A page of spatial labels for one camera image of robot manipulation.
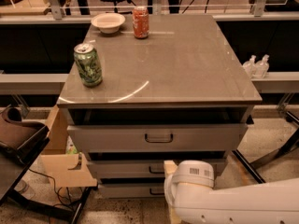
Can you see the grey drawer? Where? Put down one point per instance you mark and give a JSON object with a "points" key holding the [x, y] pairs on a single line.
{"points": [[131, 190], [126, 169], [156, 138]]}

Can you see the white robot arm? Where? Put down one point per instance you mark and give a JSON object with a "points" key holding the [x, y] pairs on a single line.
{"points": [[190, 194]]}

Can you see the grey drawer cabinet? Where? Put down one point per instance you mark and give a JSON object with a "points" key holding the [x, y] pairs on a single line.
{"points": [[183, 73]]}

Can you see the grey top drawer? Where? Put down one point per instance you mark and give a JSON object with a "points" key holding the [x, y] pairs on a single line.
{"points": [[156, 138]]}

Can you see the grey bottom drawer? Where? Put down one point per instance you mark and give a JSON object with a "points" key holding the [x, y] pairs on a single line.
{"points": [[131, 190]]}

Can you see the green soda can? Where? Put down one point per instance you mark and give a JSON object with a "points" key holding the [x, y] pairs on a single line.
{"points": [[88, 64]]}

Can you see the orange soda can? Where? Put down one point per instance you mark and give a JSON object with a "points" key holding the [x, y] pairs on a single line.
{"points": [[141, 22]]}

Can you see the white bowl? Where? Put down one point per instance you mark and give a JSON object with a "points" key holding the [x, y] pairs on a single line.
{"points": [[108, 23]]}

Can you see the clear sanitizer bottle left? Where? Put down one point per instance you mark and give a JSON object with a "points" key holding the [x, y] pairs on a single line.
{"points": [[248, 65]]}

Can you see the cardboard box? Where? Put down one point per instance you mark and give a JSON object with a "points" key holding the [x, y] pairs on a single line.
{"points": [[59, 160]]}

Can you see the brown bag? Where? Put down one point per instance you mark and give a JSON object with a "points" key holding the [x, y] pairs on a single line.
{"points": [[13, 131]]}

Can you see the black side table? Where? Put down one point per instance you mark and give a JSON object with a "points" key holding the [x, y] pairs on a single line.
{"points": [[11, 173]]}

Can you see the black metal stand leg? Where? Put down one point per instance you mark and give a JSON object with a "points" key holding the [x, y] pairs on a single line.
{"points": [[291, 145]]}

